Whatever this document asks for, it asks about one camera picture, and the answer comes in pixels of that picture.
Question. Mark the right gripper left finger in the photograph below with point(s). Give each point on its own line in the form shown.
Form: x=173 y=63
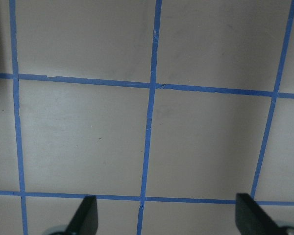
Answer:
x=85 y=219

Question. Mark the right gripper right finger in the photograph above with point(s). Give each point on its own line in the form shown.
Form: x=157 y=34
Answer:
x=251 y=219

